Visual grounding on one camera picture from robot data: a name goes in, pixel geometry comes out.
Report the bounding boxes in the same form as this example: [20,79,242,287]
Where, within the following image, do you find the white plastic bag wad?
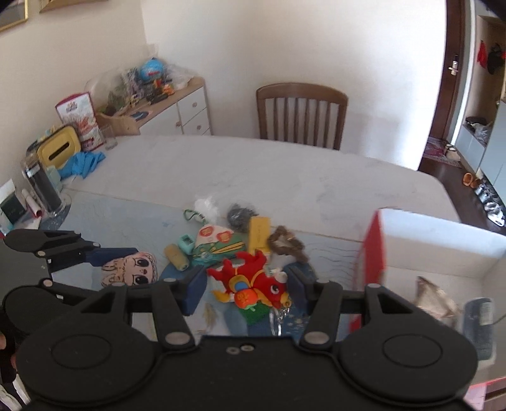
[194,195,220,222]

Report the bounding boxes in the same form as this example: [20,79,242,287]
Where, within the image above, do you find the silver crumpled wrapper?
[413,276,461,320]

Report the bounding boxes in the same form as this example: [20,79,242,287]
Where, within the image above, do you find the blue gloves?
[59,151,107,179]

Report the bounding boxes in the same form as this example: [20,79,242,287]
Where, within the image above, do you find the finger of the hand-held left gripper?
[38,278,107,307]
[3,228,140,273]

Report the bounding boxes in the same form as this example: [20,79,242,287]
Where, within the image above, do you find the gold picture frame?
[0,0,29,32]

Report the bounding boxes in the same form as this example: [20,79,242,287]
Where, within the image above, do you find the slate blue pouch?
[462,298,497,360]

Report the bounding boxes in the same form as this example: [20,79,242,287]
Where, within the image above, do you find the row of shoes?
[474,182,506,227]

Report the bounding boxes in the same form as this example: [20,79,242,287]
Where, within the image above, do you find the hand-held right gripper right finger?
[284,263,414,350]

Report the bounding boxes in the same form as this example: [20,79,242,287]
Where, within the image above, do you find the patterned doormat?
[422,136,462,169]

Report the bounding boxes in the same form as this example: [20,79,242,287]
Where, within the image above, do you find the brown door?
[417,0,481,172]

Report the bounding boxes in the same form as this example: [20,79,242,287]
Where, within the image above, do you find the clear plastic bag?
[85,65,139,109]

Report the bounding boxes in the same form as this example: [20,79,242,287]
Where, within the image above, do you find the blue printed mat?
[40,192,364,336]

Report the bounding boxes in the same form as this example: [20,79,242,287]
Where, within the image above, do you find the cartoon face plush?
[101,252,159,288]

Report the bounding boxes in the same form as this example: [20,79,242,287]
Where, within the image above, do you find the red and white carton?
[54,92,104,151]

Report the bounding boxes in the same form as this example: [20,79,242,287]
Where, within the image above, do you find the black hanging hat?
[487,44,506,76]

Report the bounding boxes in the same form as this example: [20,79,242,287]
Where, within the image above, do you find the red plush fish toy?
[207,251,293,325]

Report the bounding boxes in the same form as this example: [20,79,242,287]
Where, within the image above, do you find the clear glass cup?
[99,124,119,151]

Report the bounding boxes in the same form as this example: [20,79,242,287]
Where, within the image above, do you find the wooden chair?
[256,82,349,151]

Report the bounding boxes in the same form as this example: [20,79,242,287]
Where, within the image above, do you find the dark steel wool scrubber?
[227,203,257,234]

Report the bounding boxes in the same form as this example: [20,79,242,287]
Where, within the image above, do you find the white and green plush sachet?
[192,223,248,268]

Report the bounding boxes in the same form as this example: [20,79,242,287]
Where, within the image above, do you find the red and white cardboard box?
[350,209,506,361]

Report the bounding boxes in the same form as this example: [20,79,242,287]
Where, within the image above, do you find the dark green box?
[0,193,28,234]

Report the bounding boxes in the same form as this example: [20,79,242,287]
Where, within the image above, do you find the grey plastic bag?
[472,123,495,144]

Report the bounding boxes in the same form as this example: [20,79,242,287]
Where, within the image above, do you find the yellow bar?
[248,217,272,254]

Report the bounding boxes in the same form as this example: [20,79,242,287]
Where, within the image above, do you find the white tube with red cap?
[22,189,43,218]

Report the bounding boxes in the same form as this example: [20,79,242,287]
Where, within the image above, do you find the white sideboard with wooden top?
[95,76,214,137]

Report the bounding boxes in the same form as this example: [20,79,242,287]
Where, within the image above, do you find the clear jar with black contents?
[21,156,68,218]

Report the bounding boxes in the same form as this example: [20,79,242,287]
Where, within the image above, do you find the yellow thread spool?
[165,244,189,273]

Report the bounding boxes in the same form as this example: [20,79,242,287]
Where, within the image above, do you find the yellow tissue box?
[36,126,82,169]

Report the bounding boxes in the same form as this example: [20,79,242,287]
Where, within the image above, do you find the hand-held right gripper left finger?
[79,266,208,352]

